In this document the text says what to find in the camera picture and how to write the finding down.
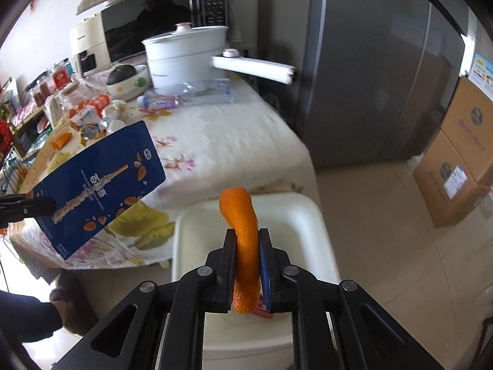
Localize cream kitchen appliance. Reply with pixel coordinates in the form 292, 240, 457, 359
69, 13, 112, 80

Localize brown slipper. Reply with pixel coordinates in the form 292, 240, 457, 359
49, 287, 78, 326

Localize white ceramic bowl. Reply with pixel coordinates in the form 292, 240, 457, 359
106, 64, 149, 101

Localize metal wire rack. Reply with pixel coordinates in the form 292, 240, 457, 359
0, 77, 51, 193

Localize brown cardboard box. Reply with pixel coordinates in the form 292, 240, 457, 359
413, 127, 493, 229
439, 77, 493, 186

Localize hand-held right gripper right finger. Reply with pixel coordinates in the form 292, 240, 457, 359
259, 228, 443, 370

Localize glass jar with cork lid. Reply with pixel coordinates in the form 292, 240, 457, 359
58, 81, 93, 116

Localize blue and white box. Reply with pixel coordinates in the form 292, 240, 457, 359
458, 52, 493, 99

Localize black microwave oven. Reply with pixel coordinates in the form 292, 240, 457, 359
99, 0, 232, 64

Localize red label spice jar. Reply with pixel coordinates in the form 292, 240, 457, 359
52, 65, 72, 87

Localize person's dark trouser leg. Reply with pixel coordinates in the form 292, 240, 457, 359
0, 290, 63, 344

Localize grey refrigerator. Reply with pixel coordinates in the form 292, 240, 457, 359
246, 0, 474, 168

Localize white electric pot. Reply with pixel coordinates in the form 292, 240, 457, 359
141, 23, 296, 88

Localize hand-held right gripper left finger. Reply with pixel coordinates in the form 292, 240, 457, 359
54, 229, 237, 370

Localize large blue carton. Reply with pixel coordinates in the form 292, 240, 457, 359
29, 120, 167, 261

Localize floral tablecloth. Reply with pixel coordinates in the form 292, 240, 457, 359
8, 73, 320, 274

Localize white plastic bag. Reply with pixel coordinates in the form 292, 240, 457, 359
44, 92, 74, 124

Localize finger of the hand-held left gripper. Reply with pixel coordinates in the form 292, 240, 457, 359
0, 194, 55, 229

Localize clear plastic bottle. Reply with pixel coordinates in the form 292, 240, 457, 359
136, 79, 235, 109

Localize white plastic bin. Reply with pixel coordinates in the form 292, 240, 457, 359
170, 194, 341, 370

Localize orange and white package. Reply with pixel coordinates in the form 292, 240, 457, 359
90, 93, 113, 112

